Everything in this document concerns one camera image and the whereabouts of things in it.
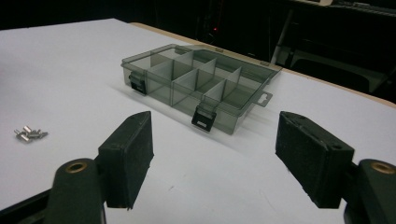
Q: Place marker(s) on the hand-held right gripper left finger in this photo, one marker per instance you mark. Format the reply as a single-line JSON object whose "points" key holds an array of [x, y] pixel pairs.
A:
{"points": [[126, 161]]}

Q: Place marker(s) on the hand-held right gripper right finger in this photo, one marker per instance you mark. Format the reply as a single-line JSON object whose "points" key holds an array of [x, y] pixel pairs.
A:
{"points": [[314, 158]]}

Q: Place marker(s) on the small metal terminal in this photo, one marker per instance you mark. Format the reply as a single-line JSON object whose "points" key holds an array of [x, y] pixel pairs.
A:
{"points": [[39, 134], [27, 128]]}

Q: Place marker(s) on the transparent grey compartment box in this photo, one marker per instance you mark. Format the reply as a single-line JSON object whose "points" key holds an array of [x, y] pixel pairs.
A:
{"points": [[199, 90]]}

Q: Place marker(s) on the small metal screws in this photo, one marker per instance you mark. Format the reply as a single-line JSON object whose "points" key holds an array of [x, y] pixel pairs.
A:
{"points": [[22, 137]]}

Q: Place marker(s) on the dark chair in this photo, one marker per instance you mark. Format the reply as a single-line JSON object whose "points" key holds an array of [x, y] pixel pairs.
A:
{"points": [[330, 68]]}

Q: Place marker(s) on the white metal stand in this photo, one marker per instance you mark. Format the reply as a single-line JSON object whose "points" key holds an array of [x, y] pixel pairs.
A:
{"points": [[281, 37]]}

